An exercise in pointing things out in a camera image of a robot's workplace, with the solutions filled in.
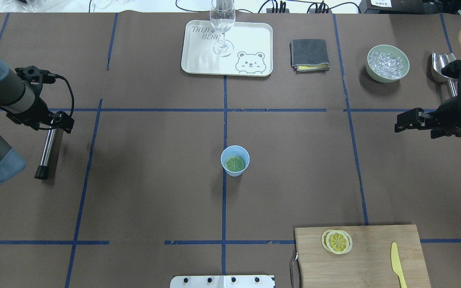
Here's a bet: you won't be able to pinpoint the yellow plastic knife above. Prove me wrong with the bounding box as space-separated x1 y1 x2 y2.
390 242 407 288

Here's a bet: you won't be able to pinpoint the light blue plastic cup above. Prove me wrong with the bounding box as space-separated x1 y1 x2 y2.
220 145 250 177

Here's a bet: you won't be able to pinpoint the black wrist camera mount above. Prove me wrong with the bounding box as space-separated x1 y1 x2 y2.
14 66 60 84

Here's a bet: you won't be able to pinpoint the lemon slices on board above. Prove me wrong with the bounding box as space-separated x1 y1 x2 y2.
321 229 353 254

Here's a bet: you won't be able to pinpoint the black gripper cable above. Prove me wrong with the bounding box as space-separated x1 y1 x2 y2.
34 74 75 130

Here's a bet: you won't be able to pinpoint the grey folded cloth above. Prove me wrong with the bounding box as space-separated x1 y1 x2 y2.
290 39 331 72

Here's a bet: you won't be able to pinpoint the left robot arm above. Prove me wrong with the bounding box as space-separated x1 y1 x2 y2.
0 58 75 186

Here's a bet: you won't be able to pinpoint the green bowl of ice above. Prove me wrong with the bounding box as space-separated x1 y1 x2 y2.
365 44 410 83

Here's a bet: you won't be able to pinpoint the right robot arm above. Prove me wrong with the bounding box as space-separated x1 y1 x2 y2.
395 94 461 139

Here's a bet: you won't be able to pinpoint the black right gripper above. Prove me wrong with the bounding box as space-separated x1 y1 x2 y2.
395 96 461 139

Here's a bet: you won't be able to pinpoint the wooden cutting board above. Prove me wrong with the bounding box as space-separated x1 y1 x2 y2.
290 224 431 288

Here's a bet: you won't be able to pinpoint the clear wine glass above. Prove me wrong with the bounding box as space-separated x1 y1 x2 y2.
210 0 236 57

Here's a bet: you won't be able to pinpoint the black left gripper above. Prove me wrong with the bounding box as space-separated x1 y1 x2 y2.
6 95 75 134

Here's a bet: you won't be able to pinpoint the cream bear tray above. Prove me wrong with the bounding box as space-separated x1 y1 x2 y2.
181 20 274 77

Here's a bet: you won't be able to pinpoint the steel muddler black tip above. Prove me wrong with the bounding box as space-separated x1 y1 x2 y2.
34 129 58 180

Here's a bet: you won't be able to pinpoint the steel ice scoop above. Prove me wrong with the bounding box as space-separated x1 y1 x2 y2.
431 52 458 97

